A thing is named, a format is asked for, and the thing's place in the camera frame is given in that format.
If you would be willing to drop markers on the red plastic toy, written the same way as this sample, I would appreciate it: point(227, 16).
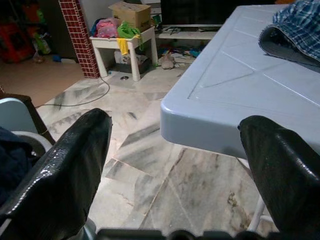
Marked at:
point(13, 42)

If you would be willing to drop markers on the pale grey plastic stool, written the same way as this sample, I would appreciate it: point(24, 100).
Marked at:
point(10, 112)

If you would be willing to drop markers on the green snack bag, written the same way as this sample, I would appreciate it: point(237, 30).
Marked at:
point(42, 43)

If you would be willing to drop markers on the black television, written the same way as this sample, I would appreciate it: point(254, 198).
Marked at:
point(195, 12)

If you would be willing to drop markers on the black box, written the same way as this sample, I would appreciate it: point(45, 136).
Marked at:
point(130, 62)

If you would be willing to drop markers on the brown cardboard box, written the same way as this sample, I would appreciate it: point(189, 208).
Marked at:
point(132, 12)

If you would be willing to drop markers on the small metal dish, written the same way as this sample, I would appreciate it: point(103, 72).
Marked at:
point(124, 77)

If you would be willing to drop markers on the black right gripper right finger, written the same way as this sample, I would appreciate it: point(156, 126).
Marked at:
point(282, 175)

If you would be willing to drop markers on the grey plush toy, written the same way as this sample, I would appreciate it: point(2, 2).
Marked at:
point(167, 61)

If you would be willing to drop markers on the grey round laundry basket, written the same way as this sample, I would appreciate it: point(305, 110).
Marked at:
point(37, 140)

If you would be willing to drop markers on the blue plaid garment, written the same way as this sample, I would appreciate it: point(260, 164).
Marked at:
point(295, 30)

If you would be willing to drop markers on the bright green bag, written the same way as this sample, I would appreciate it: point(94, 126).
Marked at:
point(127, 31)

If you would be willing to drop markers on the red brick pattern pillar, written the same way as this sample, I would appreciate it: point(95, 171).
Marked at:
point(77, 37)

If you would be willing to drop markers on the small white side table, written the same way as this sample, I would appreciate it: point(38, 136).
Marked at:
point(140, 35)

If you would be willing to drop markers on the pink bag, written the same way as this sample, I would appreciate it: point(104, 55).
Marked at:
point(107, 27)

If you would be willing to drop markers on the navy blue garment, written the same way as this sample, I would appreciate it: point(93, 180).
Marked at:
point(12, 162)

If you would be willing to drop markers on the small yellow cloth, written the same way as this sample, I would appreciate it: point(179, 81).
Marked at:
point(123, 46)

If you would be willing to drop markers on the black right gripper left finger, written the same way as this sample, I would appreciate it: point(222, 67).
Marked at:
point(62, 175)

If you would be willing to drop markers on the low white tv bench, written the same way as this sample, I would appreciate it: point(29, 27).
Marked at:
point(185, 35)

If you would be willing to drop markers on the white plastic folding table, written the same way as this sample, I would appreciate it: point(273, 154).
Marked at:
point(250, 87)

